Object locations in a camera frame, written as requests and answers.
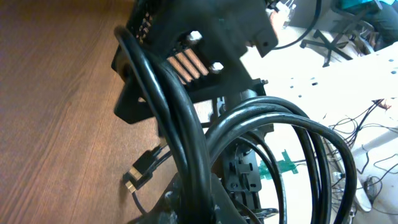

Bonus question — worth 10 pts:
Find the black usb cable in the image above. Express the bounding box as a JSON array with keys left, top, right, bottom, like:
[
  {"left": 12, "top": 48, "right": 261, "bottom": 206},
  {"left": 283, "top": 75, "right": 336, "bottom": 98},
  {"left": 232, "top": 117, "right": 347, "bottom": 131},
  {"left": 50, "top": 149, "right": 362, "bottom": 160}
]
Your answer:
[
  {"left": 205, "top": 95, "right": 358, "bottom": 224},
  {"left": 113, "top": 25, "right": 215, "bottom": 224},
  {"left": 123, "top": 144, "right": 175, "bottom": 215}
]

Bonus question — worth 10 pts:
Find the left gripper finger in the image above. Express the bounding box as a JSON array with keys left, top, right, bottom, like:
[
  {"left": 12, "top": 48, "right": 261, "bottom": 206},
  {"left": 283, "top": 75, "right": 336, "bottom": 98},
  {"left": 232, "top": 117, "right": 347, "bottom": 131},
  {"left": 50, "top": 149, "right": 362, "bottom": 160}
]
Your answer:
[{"left": 129, "top": 174, "right": 246, "bottom": 224}]

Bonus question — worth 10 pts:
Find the right camera cable black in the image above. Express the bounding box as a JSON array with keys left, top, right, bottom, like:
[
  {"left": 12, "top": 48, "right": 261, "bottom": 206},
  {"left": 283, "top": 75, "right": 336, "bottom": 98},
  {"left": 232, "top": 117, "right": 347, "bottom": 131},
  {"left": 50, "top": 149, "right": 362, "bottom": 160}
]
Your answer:
[{"left": 273, "top": 0, "right": 323, "bottom": 50}]

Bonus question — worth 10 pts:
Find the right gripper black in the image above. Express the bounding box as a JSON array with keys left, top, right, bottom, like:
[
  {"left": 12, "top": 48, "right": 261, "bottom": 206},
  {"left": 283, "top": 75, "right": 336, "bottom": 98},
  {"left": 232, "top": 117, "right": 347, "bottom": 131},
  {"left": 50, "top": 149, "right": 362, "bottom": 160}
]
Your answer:
[{"left": 111, "top": 0, "right": 278, "bottom": 124}]

